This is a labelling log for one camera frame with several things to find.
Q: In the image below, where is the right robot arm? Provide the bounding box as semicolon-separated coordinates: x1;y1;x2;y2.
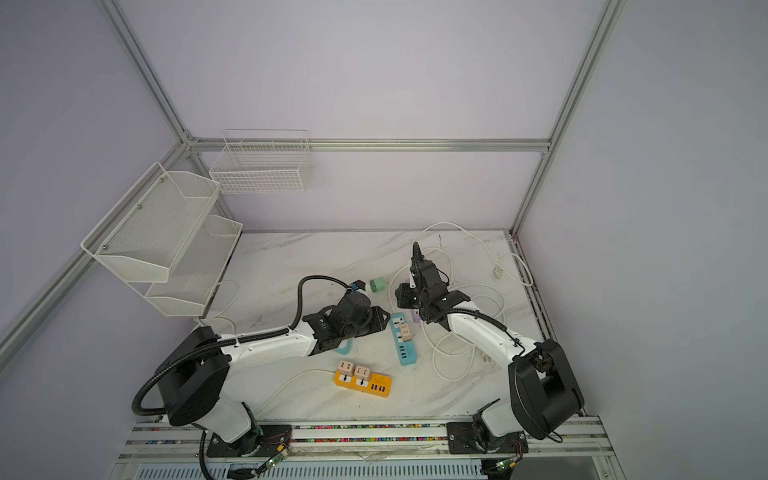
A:
395;242;585;443

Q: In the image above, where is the white cable of purple strip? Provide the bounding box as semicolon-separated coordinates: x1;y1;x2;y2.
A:
386;221;535;382

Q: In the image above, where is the teal triangular power strip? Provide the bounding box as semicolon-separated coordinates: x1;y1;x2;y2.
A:
335;339;353;355

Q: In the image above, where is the orange power strip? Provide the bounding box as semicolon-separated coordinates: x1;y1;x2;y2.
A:
334;371;392;398

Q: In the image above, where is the blue power strip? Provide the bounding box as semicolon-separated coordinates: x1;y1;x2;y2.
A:
390;314;418;366

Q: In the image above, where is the white two-tier mesh shelf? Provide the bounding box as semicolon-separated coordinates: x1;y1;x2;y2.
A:
81;163;242;317

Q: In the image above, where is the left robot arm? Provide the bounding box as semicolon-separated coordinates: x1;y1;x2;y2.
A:
131;275;391;456

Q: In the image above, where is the aluminium frame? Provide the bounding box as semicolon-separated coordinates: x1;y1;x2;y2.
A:
1;1;625;376

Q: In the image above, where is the green plug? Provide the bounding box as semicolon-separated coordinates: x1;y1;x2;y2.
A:
369;277;387;293

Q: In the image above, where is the pink plug orange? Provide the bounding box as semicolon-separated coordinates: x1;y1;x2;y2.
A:
337;360;355;376
353;365;372;381

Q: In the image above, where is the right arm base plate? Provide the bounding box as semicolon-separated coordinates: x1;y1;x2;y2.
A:
446;422;529;455

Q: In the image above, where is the white wire basket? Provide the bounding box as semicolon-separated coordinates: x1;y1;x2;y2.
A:
209;129;312;194

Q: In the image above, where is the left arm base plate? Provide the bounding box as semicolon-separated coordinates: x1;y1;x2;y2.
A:
206;424;293;458

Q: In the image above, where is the aluminium front rail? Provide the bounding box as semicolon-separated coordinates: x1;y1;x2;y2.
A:
109;416;626;479

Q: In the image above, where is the white cable of orange strip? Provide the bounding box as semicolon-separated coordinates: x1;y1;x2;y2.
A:
251;368;336;418

